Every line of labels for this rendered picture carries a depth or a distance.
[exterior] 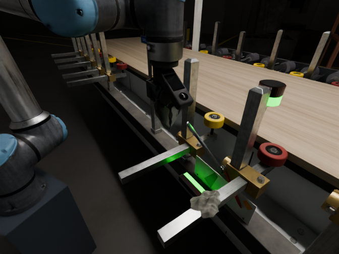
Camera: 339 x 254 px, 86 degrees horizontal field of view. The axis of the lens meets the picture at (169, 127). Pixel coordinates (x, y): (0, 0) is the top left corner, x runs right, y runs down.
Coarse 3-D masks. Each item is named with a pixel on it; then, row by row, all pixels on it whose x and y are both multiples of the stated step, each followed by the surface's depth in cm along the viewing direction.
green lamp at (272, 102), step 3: (270, 99) 43; (273, 99) 43; (276, 99) 43; (279, 99) 44; (267, 102) 44; (270, 102) 44; (273, 102) 44; (276, 102) 44; (279, 102) 44; (267, 105) 44; (270, 105) 44; (273, 105) 44; (276, 105) 44
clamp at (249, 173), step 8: (224, 160) 58; (232, 168) 55; (248, 168) 54; (232, 176) 56; (248, 176) 52; (256, 176) 52; (264, 176) 52; (248, 184) 51; (256, 184) 49; (264, 184) 49; (248, 192) 52; (256, 192) 50
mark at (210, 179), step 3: (213, 174) 64; (207, 177) 67; (210, 177) 66; (213, 177) 64; (216, 177) 63; (207, 180) 68; (210, 180) 66; (213, 180) 65; (210, 183) 67; (210, 186) 68
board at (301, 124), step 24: (120, 48) 198; (144, 48) 198; (144, 72) 125; (216, 72) 125; (240, 72) 125; (264, 72) 125; (216, 96) 91; (240, 96) 91; (288, 96) 91; (312, 96) 91; (336, 96) 91; (240, 120) 71; (264, 120) 71; (288, 120) 71; (312, 120) 71; (336, 120) 71; (288, 144) 59; (312, 144) 59; (336, 144) 59; (312, 168) 52; (336, 168) 50
